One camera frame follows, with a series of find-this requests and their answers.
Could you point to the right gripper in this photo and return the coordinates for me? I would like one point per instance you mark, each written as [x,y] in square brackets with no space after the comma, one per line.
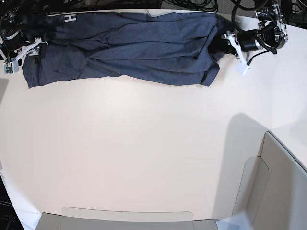
[30,49]

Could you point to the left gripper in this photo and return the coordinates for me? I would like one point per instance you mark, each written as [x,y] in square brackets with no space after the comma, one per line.
[246,43]

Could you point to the dark blue t-shirt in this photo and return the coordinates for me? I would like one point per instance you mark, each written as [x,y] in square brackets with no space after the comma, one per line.
[174,49]

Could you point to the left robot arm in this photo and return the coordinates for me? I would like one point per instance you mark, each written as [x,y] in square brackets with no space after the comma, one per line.
[270,35]

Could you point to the grey chair right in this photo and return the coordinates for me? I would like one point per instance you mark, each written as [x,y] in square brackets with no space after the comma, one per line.
[273,191]

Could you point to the grey chair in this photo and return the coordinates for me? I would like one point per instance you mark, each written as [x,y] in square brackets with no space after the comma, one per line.
[73,218]
[273,191]

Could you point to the grey chair bottom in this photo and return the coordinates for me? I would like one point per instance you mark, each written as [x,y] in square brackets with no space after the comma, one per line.
[73,218]

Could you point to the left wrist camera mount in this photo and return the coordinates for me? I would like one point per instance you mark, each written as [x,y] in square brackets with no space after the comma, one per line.
[242,67]

